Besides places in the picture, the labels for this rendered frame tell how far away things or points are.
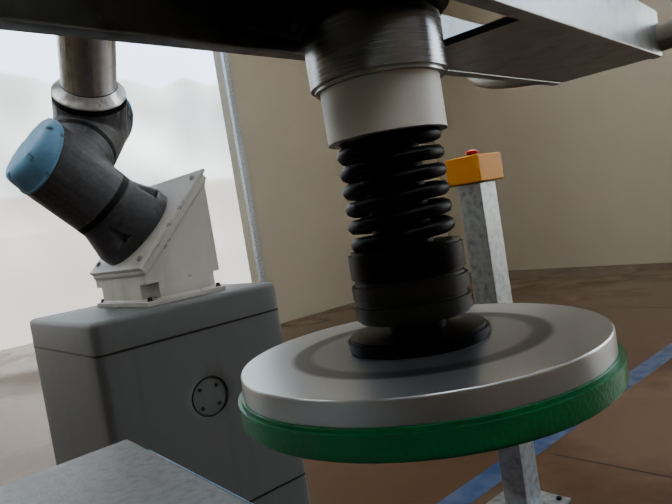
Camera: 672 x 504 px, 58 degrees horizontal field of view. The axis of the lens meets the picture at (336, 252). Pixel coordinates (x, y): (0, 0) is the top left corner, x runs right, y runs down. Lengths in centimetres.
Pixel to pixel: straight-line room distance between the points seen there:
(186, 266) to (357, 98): 97
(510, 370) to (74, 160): 108
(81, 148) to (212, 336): 45
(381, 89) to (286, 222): 603
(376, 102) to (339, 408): 16
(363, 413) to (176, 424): 95
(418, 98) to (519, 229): 728
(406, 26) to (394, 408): 19
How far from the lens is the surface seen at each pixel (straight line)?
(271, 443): 31
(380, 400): 27
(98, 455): 47
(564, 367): 29
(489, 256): 181
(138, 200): 130
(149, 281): 123
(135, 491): 39
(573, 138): 720
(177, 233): 126
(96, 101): 137
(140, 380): 117
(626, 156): 697
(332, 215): 675
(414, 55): 33
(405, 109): 33
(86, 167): 128
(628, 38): 64
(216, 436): 125
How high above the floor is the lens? 96
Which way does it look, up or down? 3 degrees down
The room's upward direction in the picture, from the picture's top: 9 degrees counter-clockwise
